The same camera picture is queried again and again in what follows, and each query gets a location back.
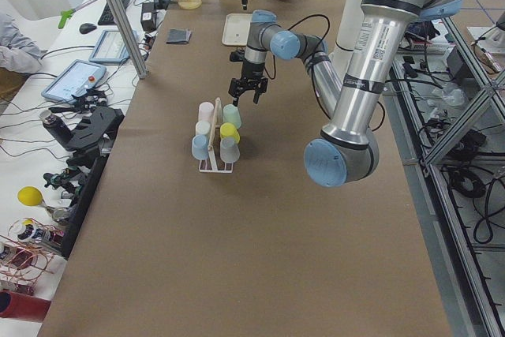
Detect green plastic cup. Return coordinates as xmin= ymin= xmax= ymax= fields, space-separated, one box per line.
xmin=223 ymin=104 xmax=242 ymax=129

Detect yellow plastic cup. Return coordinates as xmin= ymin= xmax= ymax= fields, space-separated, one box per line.
xmin=219 ymin=122 xmax=240 ymax=144

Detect pink plastic cup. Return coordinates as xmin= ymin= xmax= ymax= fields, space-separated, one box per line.
xmin=198 ymin=102 xmax=215 ymax=123

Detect cream rabbit tray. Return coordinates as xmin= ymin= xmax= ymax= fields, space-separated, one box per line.
xmin=222 ymin=13 xmax=252 ymax=47

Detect cream plastic cup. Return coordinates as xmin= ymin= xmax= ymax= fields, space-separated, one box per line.
xmin=195 ymin=120 xmax=211 ymax=137

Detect grey plastic cup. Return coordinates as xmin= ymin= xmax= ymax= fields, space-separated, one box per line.
xmin=220 ymin=137 xmax=240 ymax=164

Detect light blue plastic cup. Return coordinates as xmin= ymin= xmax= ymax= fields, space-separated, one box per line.
xmin=191 ymin=134 xmax=208 ymax=161

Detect grey purple folded cloth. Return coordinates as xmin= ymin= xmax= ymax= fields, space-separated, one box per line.
xmin=166 ymin=28 xmax=193 ymax=44

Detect black power adapter box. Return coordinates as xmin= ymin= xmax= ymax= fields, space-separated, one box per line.
xmin=140 ymin=2 xmax=157 ymax=32

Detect black keyboard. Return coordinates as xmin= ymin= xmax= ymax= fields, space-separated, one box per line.
xmin=97 ymin=0 xmax=134 ymax=26

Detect upper teach pendant tablet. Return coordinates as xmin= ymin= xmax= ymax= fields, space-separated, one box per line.
xmin=88 ymin=29 xmax=129 ymax=65

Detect teach pendant tablet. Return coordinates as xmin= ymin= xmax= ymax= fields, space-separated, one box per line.
xmin=41 ymin=59 xmax=107 ymax=103
xmin=88 ymin=29 xmax=129 ymax=65

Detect black computer mouse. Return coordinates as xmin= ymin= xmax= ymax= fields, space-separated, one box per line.
xmin=79 ymin=23 xmax=97 ymax=35

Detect lower teach pendant tablet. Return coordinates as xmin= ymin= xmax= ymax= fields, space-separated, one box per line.
xmin=41 ymin=59 xmax=107 ymax=103

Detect yellow ball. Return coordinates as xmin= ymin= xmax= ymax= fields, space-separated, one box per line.
xmin=17 ymin=186 xmax=43 ymax=207

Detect red cylinder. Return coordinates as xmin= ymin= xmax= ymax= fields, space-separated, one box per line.
xmin=1 ymin=290 xmax=51 ymax=322

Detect white wire cup rack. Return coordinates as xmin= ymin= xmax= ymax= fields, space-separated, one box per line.
xmin=198 ymin=97 xmax=234 ymax=174

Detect aluminium frame post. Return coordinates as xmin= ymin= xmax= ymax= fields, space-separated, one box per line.
xmin=107 ymin=0 xmax=148 ymax=80

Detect green handled reacher stick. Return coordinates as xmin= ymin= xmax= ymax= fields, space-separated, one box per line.
xmin=58 ymin=0 xmax=98 ymax=29

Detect copper wire rack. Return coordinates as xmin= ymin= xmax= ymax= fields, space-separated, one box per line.
xmin=1 ymin=218 xmax=65 ymax=296

